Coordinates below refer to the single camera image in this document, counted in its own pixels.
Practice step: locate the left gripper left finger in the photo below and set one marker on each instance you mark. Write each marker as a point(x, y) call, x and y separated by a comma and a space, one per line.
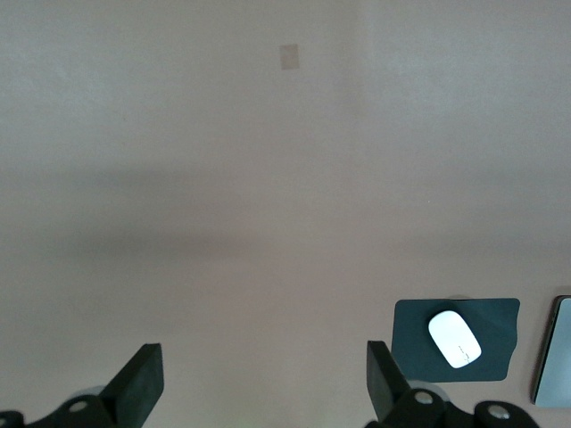
point(125, 397)

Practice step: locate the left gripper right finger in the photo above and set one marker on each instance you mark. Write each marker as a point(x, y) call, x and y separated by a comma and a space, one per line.
point(397, 392)

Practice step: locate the brown tape patch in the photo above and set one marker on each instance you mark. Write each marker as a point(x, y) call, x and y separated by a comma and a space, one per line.
point(289, 57)

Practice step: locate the silver laptop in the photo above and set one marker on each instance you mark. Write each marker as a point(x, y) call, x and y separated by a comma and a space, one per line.
point(555, 352)

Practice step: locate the white computer mouse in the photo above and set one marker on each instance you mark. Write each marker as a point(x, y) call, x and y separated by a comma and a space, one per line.
point(454, 339)

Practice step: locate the black mouse pad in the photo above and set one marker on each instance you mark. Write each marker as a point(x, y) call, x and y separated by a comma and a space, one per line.
point(495, 339)

